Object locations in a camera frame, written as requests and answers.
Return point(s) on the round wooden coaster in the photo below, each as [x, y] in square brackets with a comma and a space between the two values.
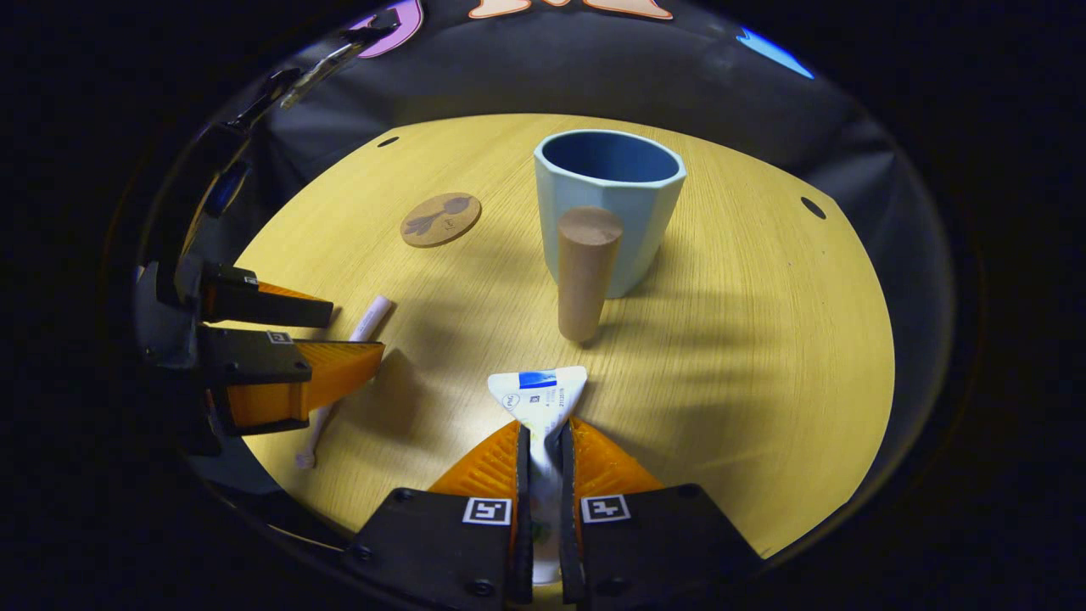
[441, 222]

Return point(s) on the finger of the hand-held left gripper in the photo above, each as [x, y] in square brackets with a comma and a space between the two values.
[254, 361]
[254, 301]

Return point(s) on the black backdrop cloth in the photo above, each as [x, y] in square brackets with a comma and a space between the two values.
[721, 93]

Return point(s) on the pale pink toothbrush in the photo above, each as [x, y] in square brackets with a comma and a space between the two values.
[371, 319]

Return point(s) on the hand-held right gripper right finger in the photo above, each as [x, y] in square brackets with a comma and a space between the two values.
[662, 552]

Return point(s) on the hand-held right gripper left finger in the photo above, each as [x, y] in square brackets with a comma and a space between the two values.
[441, 552]

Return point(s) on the wooden desktop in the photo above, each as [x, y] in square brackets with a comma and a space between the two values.
[747, 339]

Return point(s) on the white toothpaste tube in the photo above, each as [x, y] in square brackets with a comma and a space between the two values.
[543, 403]

